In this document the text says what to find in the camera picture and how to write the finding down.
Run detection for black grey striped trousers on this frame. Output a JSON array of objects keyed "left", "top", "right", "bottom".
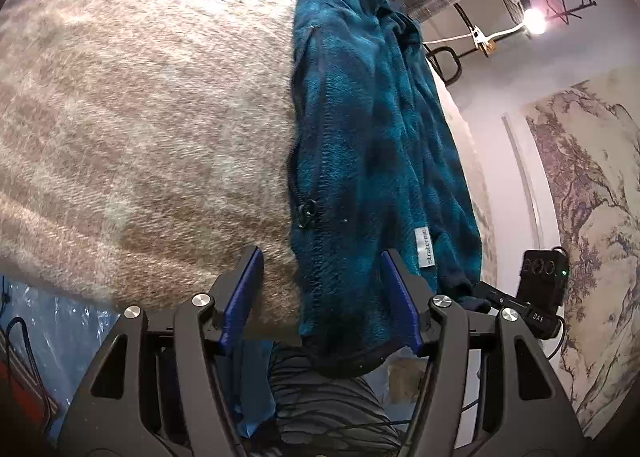
[{"left": 269, "top": 343, "right": 401, "bottom": 456}]

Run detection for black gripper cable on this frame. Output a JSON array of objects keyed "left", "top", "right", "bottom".
[{"left": 459, "top": 245, "right": 572, "bottom": 413}]

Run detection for landscape wall mural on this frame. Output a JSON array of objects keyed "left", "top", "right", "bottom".
[{"left": 524, "top": 66, "right": 639, "bottom": 437}]

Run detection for black metal clothes rack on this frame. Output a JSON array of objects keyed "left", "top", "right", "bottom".
[{"left": 424, "top": 0, "right": 597, "bottom": 86}]

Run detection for white clip lamp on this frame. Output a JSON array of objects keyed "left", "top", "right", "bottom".
[{"left": 471, "top": 8, "right": 549, "bottom": 50}]

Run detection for beige checked bed blanket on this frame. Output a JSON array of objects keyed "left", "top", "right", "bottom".
[{"left": 0, "top": 0, "right": 499, "bottom": 333}]

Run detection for clear plastic bag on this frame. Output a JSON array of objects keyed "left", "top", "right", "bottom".
[{"left": 1, "top": 277, "right": 118, "bottom": 442}]

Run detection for white lamp cable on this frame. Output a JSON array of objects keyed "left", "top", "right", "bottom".
[{"left": 422, "top": 31, "right": 476, "bottom": 48}]

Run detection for teal plaid fleece jacket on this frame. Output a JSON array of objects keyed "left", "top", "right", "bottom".
[{"left": 288, "top": 0, "right": 490, "bottom": 378}]

